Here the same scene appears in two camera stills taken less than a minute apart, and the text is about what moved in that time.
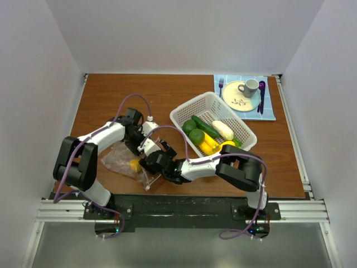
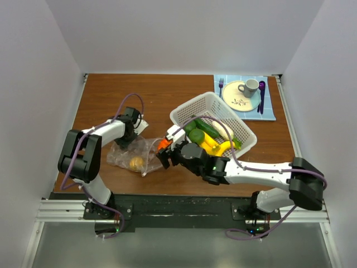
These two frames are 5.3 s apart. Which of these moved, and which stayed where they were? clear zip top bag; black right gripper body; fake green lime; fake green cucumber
Moved: clear zip top bag; black right gripper body
Stayed: fake green cucumber; fake green lime
